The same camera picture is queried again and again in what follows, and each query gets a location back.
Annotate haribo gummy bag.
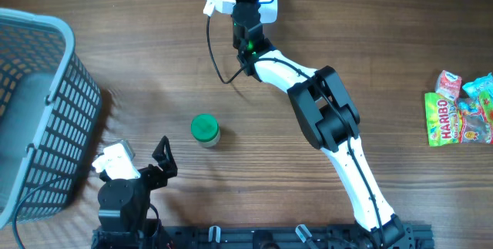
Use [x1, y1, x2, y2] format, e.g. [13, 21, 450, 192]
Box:
[424, 93, 492, 147]

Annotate teal snack packet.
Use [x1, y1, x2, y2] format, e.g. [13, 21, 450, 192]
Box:
[462, 72, 493, 99]

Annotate green lid plastic jar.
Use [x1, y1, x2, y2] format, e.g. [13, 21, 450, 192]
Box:
[190, 113, 220, 148]

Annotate left camera cable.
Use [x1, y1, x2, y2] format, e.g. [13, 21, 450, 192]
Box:
[11, 173, 101, 249]

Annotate grey plastic mesh basket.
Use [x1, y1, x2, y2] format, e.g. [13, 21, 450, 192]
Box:
[1, 8, 102, 227]

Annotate red small snack pack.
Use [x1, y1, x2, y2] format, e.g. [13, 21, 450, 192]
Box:
[435, 70, 462, 101]

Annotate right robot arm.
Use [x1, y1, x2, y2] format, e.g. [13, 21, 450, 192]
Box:
[232, 0, 405, 248]

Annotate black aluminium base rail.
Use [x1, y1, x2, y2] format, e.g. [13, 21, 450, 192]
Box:
[91, 224, 435, 249]

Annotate right camera cable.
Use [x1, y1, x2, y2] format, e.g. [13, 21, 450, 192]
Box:
[206, 13, 386, 242]

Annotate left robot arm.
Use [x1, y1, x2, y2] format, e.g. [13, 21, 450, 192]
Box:
[91, 136, 178, 249]

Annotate camera cable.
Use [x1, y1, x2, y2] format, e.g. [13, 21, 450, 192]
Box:
[206, 13, 386, 242]
[11, 173, 101, 249]

